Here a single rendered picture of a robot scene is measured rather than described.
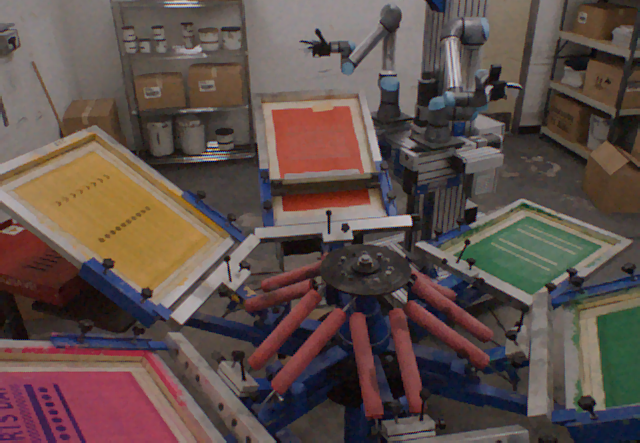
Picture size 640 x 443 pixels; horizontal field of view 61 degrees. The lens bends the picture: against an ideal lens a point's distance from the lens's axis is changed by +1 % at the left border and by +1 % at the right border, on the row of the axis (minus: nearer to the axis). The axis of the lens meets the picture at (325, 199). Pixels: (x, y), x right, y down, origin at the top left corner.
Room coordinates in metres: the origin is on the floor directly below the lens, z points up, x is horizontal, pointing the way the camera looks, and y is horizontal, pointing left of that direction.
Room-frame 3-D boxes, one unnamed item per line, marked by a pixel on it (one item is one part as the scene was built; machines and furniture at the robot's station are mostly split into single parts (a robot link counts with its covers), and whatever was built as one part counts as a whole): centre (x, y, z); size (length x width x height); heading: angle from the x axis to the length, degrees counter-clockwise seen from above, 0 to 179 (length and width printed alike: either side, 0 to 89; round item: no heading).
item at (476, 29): (2.84, -0.76, 1.63); 0.15 x 0.12 x 0.55; 92
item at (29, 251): (1.98, 1.20, 1.06); 0.61 x 0.46 x 0.12; 69
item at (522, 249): (2.05, -0.83, 1.05); 1.08 x 0.61 x 0.23; 129
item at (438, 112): (2.83, -0.63, 1.42); 0.13 x 0.12 x 0.14; 92
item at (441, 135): (2.83, -0.63, 1.31); 0.15 x 0.15 x 0.10
